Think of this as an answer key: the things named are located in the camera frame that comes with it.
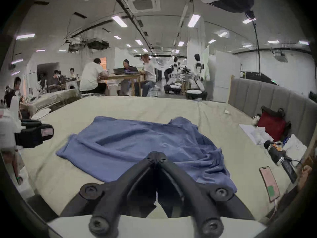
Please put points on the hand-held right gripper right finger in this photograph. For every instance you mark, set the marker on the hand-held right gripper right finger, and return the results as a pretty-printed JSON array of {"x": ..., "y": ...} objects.
[{"x": 198, "y": 197}]

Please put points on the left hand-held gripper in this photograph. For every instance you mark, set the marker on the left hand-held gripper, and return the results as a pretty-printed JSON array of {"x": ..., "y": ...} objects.
[{"x": 6, "y": 132}]

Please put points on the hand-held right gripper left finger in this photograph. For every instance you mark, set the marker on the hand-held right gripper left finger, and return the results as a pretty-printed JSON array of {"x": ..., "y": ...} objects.
[{"x": 111, "y": 194}]

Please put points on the bed with pale sheet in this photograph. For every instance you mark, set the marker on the bed with pale sheet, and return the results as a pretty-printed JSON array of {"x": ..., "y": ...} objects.
[{"x": 49, "y": 98}]

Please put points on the bed with beige sheet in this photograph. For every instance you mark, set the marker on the bed with beige sheet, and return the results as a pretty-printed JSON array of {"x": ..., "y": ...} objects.
[{"x": 62, "y": 180}]

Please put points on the blue shirt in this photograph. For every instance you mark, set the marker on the blue shirt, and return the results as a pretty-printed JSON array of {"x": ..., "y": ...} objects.
[{"x": 136, "y": 142}]

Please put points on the phone with pink case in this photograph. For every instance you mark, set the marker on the phone with pink case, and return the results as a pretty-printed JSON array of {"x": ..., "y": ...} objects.
[{"x": 268, "y": 182}]

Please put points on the white crumpled paper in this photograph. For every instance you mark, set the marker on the white crumpled paper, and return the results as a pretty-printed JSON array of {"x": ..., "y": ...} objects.
[{"x": 252, "y": 132}]

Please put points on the spare black gripper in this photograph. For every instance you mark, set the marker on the spare black gripper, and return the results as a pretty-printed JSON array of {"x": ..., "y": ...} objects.
[{"x": 275, "y": 155}]

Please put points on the red bag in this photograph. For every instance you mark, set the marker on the red bag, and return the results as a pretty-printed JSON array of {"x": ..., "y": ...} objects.
[{"x": 271, "y": 125}]

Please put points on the wooden table with laptops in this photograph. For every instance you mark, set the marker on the wooden table with laptops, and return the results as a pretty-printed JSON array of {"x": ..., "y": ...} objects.
[{"x": 123, "y": 77}]

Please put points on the white plastic bag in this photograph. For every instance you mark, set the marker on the white plastic bag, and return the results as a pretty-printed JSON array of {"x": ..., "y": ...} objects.
[{"x": 296, "y": 145}]

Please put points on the white humanoid robot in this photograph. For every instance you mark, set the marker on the white humanoid robot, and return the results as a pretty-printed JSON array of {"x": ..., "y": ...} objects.
[
  {"x": 173, "y": 80},
  {"x": 198, "y": 83}
]

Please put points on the grey padded headboard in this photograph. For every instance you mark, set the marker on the grey padded headboard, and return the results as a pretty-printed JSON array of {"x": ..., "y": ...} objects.
[{"x": 260, "y": 93}]

